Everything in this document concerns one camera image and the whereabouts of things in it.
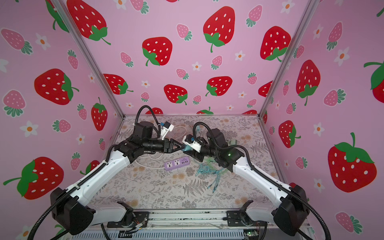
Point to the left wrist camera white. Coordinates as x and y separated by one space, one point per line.
165 129

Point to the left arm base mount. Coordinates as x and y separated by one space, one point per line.
131 221

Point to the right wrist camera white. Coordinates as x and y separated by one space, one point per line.
190 140

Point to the purple power strip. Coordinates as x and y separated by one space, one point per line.
176 164

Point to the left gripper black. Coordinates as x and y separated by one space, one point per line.
168 148

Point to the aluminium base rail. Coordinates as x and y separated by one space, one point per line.
195 224

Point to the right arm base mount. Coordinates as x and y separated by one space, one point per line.
239 218

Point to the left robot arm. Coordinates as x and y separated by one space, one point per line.
70 206

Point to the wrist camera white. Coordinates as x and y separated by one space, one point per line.
190 140
165 129

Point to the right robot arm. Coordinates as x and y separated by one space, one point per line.
291 207

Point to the teal charger plug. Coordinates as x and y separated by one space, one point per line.
187 148

